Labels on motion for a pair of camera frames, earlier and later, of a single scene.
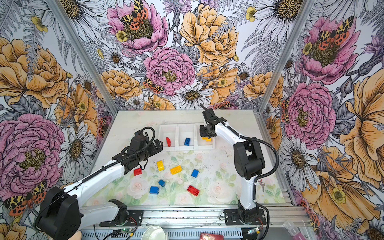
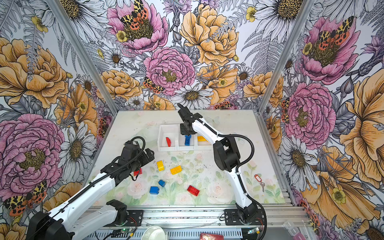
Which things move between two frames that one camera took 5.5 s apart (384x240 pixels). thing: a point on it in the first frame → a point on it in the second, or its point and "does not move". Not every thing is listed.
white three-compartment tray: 184,137 does not move
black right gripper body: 204,131 → 184,129
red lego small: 137,171 does not move
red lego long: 193,190 does not move
